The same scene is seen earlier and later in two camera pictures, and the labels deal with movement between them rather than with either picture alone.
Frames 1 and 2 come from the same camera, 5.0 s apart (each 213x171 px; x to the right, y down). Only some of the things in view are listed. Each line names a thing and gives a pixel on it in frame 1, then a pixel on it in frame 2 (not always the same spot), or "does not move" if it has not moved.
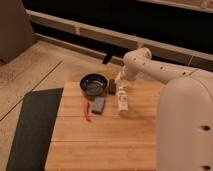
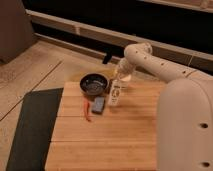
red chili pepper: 86,105 does not move
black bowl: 94,84 does not move
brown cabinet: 16,30 does not move
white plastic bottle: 123,101 → 116,92
